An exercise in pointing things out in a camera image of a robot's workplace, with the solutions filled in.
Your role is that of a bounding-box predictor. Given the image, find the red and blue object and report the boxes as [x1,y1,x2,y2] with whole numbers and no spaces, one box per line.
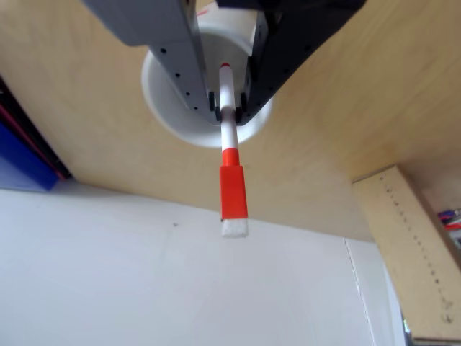
[437,206,461,232]

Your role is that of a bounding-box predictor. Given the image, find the blue flat box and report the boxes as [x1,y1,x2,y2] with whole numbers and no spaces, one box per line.
[0,117,59,192]

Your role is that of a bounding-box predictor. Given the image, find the white marker with red cap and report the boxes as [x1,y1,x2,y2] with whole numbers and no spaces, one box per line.
[218,61,251,239]

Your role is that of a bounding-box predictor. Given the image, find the white mug with pink heart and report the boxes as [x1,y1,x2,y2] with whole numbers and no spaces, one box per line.
[140,4,274,149]

